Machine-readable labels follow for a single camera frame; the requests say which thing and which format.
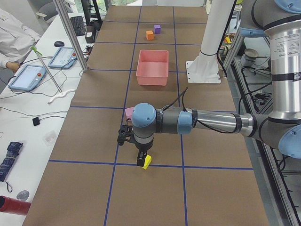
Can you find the red cylinder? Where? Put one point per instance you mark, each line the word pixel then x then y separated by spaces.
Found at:
pixel 14 206

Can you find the black computer mouse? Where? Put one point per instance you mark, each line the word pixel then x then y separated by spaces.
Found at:
pixel 58 43

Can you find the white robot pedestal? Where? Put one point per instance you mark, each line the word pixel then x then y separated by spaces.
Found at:
pixel 204 68

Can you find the round metal disc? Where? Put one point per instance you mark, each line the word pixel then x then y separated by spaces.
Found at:
pixel 23 195

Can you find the yellow foam cube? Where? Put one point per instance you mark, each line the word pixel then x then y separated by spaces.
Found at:
pixel 147 162

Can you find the blue teach pendant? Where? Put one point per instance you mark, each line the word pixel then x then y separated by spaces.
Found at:
pixel 28 78
pixel 64 58

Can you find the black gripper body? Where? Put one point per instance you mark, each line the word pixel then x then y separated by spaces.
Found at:
pixel 142 148

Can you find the folded blue umbrella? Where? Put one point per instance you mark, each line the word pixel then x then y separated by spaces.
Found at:
pixel 12 153

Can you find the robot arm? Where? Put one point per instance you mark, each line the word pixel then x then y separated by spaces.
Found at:
pixel 280 20

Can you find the person in white shirt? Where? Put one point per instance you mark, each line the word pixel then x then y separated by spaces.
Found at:
pixel 16 41

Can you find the purple foam cube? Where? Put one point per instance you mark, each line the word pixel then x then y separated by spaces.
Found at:
pixel 157 29

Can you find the black keyboard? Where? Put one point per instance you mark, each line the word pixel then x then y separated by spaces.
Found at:
pixel 78 25

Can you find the small black square device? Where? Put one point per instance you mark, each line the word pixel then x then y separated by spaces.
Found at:
pixel 36 121

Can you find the orange foam cube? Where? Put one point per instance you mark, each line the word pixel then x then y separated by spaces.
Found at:
pixel 149 35

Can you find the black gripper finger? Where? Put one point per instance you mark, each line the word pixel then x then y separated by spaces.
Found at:
pixel 141 159

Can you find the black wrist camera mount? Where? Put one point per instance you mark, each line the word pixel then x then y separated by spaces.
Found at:
pixel 125 135

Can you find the black box with label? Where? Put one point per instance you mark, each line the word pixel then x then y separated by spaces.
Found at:
pixel 90 34

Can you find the pink plastic bin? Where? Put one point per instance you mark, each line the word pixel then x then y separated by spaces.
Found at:
pixel 153 67

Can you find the metal rod with green tip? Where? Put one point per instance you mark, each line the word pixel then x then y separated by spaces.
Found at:
pixel 47 69

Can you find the pink foam cube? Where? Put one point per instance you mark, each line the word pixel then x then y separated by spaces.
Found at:
pixel 128 112

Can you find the aluminium frame post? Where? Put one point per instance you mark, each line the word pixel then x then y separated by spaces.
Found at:
pixel 62 11

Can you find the near blue teach pendant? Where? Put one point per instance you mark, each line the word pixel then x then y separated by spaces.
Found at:
pixel 28 78

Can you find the far blue teach pendant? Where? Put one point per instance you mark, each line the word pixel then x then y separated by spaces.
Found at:
pixel 64 58

